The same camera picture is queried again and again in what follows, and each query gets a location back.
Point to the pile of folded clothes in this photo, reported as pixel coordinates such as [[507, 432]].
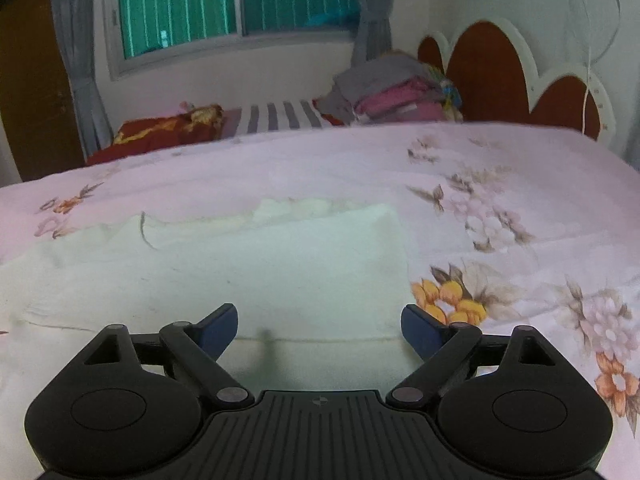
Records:
[[390, 85]]

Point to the grey curtain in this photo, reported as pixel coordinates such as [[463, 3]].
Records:
[[80, 60], [372, 25]]

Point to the window with green shutters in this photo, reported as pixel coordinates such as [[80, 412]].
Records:
[[175, 5]]

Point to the striped pillow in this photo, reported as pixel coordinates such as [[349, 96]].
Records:
[[280, 116]]

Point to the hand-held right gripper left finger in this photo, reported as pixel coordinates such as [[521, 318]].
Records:
[[218, 332]]

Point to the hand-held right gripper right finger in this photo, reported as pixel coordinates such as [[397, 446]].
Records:
[[420, 332]]

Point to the brown scalloped headboard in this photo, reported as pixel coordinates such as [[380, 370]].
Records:
[[485, 75]]

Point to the white fleece cloth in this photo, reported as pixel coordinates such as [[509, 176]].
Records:
[[300, 270]]

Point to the pink floral bed sheet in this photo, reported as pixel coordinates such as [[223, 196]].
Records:
[[300, 170]]

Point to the brown wooden door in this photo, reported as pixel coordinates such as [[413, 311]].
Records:
[[35, 85]]

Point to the red patterned pillow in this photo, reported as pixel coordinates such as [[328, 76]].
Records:
[[160, 132]]

